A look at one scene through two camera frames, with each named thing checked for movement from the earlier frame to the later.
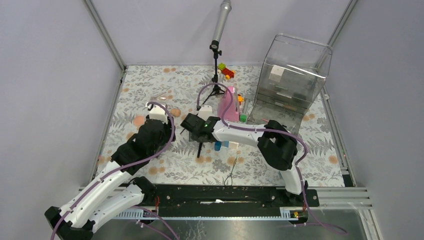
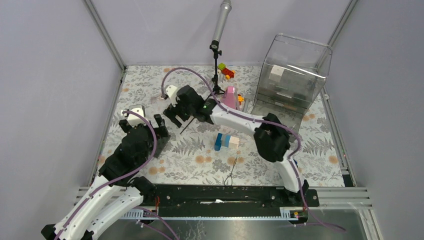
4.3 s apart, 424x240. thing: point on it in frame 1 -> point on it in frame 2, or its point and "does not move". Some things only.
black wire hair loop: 231,173 does not move
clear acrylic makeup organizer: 293,71 does not move
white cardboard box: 276,73 does not move
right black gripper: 193,137 -> 171,112
